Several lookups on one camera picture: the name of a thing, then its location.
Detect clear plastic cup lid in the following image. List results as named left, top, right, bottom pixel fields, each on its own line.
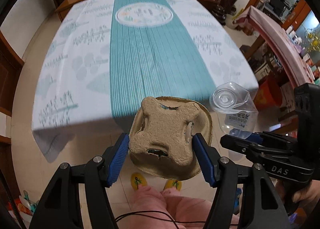
left=209, top=82, right=259, bottom=139

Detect brown pulp cup carrier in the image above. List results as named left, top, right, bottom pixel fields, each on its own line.
left=129, top=96, right=213, bottom=180

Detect person's right hand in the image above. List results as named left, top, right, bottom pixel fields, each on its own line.
left=276, top=180, right=320, bottom=207

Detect right yellow slipper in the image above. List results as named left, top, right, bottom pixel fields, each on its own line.
left=164, top=180, right=182, bottom=191

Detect red orange bag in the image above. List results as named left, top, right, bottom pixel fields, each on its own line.
left=253, top=75, right=283, bottom=111

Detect pink trouser legs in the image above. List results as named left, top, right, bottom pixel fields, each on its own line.
left=117, top=184, right=241, bottom=229

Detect pink covered side table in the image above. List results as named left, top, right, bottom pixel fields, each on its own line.
left=235, top=6, right=314, bottom=87

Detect black cable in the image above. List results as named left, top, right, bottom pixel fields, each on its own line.
left=114, top=209, right=239, bottom=229

